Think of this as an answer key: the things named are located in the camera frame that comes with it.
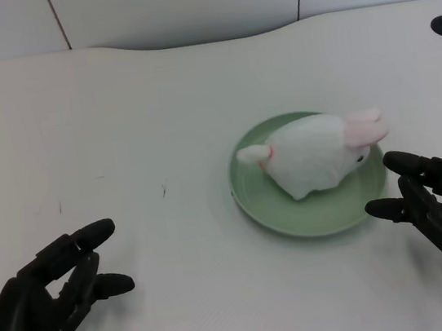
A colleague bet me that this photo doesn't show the white plush rabbit doll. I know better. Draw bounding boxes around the white plush rabbit doll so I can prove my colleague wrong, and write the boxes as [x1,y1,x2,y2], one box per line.
[232,105,397,208]

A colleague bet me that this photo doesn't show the green round plate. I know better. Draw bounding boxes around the green round plate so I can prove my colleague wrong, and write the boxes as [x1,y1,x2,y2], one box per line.
[221,100,396,249]

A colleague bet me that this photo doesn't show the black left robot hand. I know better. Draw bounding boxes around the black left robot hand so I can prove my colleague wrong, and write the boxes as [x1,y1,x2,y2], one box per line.
[0,215,142,331]

